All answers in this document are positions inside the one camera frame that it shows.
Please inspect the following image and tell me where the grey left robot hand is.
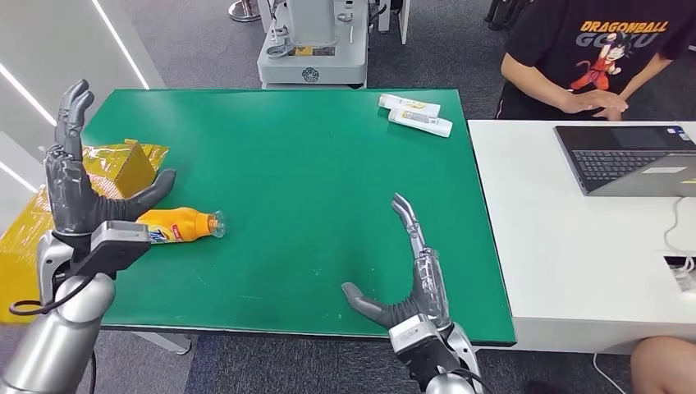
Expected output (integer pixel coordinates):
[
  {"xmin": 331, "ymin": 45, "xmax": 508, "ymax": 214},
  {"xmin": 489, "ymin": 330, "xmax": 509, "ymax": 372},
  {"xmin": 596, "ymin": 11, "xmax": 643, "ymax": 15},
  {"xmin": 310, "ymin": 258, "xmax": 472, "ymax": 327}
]
[{"xmin": 44, "ymin": 79, "xmax": 178, "ymax": 237}]

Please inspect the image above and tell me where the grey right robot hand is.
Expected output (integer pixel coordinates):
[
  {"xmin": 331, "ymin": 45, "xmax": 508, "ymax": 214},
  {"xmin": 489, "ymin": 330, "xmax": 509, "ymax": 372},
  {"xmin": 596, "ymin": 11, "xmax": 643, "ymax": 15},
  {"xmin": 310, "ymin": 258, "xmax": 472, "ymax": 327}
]
[{"xmin": 341, "ymin": 192, "xmax": 452, "ymax": 331}]

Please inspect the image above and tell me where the orange plastic bottle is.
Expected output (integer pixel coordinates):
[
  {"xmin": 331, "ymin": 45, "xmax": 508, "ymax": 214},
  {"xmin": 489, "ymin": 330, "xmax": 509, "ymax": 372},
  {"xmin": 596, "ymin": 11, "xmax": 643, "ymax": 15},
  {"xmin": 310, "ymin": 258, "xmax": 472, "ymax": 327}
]
[{"xmin": 135, "ymin": 207, "xmax": 227, "ymax": 245}]

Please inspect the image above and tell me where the yellow tape-wrapped cardboard box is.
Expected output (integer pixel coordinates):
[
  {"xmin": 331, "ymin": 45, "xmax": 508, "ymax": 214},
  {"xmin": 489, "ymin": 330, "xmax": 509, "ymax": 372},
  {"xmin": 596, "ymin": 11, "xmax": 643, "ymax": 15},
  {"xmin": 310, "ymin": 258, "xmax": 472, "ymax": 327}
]
[{"xmin": 0, "ymin": 140, "xmax": 171, "ymax": 326}]

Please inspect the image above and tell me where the white tube with yellow print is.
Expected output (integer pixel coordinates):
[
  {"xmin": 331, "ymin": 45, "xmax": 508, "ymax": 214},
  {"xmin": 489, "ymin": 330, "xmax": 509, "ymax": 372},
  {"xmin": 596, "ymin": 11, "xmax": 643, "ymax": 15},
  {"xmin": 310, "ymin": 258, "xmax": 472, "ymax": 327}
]
[
  {"xmin": 387, "ymin": 108, "xmax": 454, "ymax": 139},
  {"xmin": 378, "ymin": 93, "xmax": 442, "ymax": 118}
]

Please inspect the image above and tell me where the white table leg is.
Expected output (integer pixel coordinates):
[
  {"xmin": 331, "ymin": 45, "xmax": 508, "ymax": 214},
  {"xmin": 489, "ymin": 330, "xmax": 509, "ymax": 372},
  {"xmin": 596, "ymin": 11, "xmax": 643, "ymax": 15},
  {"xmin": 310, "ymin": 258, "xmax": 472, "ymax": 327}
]
[{"xmin": 133, "ymin": 332, "xmax": 192, "ymax": 355}]

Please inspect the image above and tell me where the grey open laptop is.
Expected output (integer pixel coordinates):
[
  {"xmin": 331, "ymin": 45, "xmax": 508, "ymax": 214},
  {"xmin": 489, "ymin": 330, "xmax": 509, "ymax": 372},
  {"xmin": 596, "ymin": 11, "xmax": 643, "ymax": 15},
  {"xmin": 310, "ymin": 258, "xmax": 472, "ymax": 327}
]
[{"xmin": 553, "ymin": 125, "xmax": 696, "ymax": 198}]

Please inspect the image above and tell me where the person's bare knee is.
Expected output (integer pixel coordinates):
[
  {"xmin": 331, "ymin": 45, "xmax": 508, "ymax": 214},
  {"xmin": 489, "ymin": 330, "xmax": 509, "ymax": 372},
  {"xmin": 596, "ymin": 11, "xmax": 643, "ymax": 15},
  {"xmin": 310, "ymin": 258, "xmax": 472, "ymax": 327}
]
[{"xmin": 630, "ymin": 336, "xmax": 696, "ymax": 394}]

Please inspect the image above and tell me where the white machine base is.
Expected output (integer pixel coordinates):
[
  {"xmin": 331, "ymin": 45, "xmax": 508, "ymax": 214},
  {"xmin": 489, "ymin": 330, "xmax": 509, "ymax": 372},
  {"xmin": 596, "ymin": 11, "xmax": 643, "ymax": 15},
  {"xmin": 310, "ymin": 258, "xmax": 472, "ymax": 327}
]
[{"xmin": 256, "ymin": 0, "xmax": 371, "ymax": 89}]

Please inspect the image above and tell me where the chrome stand base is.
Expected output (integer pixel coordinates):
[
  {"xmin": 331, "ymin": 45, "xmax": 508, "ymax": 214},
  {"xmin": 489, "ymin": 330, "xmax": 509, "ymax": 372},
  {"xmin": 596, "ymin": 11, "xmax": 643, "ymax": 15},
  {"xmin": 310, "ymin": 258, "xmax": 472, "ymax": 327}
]
[{"xmin": 228, "ymin": 0, "xmax": 262, "ymax": 23}]

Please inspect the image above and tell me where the white cabinet panel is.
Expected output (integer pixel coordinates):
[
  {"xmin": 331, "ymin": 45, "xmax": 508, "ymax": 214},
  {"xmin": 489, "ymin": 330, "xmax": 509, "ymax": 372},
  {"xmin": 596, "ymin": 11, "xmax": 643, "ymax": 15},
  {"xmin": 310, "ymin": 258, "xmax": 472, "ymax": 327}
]
[{"xmin": 375, "ymin": 0, "xmax": 410, "ymax": 46}]

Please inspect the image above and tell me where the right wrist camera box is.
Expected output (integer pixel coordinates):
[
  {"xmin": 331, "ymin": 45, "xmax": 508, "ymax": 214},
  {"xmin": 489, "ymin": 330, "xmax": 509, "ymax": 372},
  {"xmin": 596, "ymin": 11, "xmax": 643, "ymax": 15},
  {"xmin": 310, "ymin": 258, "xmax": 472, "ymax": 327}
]
[{"xmin": 388, "ymin": 314, "xmax": 463, "ymax": 382}]

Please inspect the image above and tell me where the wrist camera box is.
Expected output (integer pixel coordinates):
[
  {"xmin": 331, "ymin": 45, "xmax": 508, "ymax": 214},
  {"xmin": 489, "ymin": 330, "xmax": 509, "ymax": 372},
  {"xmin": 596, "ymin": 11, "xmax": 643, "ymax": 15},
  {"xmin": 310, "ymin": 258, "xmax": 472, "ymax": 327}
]
[
  {"xmin": 67, "ymin": 220, "xmax": 152, "ymax": 281},
  {"xmin": 388, "ymin": 314, "xmax": 463, "ymax": 382}
]

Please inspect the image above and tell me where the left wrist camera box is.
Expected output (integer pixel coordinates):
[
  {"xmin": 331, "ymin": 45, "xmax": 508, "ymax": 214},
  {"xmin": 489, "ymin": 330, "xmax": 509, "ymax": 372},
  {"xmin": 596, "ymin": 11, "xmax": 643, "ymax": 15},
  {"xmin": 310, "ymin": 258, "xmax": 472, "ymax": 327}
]
[{"xmin": 67, "ymin": 220, "xmax": 152, "ymax": 281}]

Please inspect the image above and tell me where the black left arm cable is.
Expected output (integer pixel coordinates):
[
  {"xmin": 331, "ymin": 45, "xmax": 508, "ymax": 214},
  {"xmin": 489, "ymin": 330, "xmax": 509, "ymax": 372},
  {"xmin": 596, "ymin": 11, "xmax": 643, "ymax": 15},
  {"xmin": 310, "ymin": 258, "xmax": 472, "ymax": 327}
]
[{"xmin": 7, "ymin": 274, "xmax": 99, "ymax": 394}]

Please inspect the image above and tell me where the desk cable outlet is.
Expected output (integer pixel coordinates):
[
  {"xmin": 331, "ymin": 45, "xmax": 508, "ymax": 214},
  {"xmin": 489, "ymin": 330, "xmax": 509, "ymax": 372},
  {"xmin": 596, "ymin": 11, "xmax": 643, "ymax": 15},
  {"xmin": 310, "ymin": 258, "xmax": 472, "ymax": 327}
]
[{"xmin": 663, "ymin": 254, "xmax": 696, "ymax": 295}]

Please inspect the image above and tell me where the white cable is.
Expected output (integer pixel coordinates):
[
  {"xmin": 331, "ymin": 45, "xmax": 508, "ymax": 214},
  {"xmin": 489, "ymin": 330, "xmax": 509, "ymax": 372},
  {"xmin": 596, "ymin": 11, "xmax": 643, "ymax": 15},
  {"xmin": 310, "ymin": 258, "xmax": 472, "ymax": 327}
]
[{"xmin": 663, "ymin": 196, "xmax": 696, "ymax": 257}]

